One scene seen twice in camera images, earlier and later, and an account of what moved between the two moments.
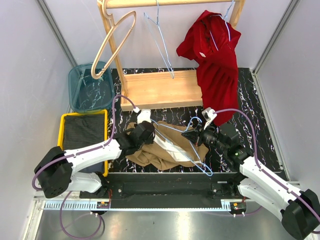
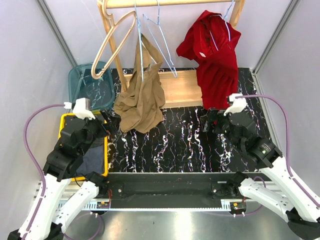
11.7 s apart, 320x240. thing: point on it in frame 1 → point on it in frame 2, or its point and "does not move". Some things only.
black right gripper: [194, 136] → [213, 115]
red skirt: [212, 40] does not move
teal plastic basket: [87, 94] does not move
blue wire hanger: [186, 155] → [140, 41]
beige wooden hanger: [110, 19] does not move
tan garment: [169, 149] → [140, 108]
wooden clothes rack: [142, 90] does not move
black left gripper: [150, 140] → [113, 121]
